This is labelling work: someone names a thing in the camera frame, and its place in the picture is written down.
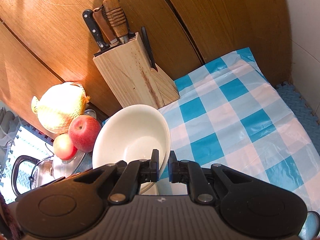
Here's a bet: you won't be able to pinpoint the cream bowl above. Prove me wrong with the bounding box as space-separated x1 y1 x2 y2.
92 105 171 193

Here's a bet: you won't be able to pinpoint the steel pot with lid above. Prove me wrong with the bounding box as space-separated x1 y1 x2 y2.
53 113 97 179

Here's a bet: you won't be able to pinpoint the red apple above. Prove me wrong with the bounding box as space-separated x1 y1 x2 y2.
68 115 101 153

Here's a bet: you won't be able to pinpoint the blue checkered tablecloth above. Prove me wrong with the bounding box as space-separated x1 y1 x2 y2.
160 48 319 211

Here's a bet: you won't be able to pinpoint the red tomato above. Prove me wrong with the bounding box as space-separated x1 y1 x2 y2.
53 134 77 160

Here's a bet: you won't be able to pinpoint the stainless steel kettle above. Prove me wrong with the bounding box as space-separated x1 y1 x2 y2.
11 155 54 197

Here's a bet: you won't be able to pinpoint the yellow netted pomelo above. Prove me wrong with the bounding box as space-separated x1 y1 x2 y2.
31 82 90 134

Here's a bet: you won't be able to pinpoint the wooden knife block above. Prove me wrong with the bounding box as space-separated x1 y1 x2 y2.
93 33 180 109

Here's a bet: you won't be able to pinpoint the blue foam mat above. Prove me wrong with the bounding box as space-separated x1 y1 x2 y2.
1 111 53 204

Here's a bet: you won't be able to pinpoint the black magnifying glass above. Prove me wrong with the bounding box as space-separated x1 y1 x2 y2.
299 211 320 240

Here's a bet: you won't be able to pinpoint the brown wooden knife handle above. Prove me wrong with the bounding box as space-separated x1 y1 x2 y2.
93 7 118 45

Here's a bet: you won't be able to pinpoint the ribbed wooden knife handle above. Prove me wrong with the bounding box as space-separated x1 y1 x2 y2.
103 0 136 44

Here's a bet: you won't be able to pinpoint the black riveted knife handle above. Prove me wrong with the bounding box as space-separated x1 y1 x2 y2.
82 9 110 51

